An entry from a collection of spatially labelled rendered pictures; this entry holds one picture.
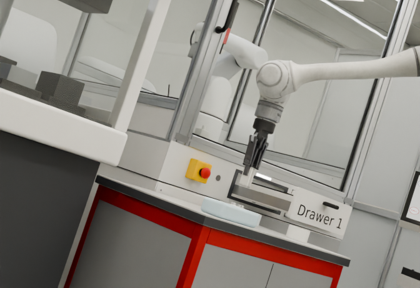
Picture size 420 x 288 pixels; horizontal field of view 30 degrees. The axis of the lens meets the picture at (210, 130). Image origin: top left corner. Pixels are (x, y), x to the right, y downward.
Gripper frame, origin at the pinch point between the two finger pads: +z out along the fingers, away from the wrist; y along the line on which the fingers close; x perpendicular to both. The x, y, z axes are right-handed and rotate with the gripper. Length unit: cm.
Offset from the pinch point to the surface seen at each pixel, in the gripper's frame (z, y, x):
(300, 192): -0.8, 6.7, -17.6
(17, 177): 22, -71, 36
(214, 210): 13, -49, -14
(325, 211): 2.6, 20.0, -23.7
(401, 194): -25, 222, -4
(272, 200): 5.0, 12.2, -6.6
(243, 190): 4.5, 18.9, 7.9
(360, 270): 26, 228, 7
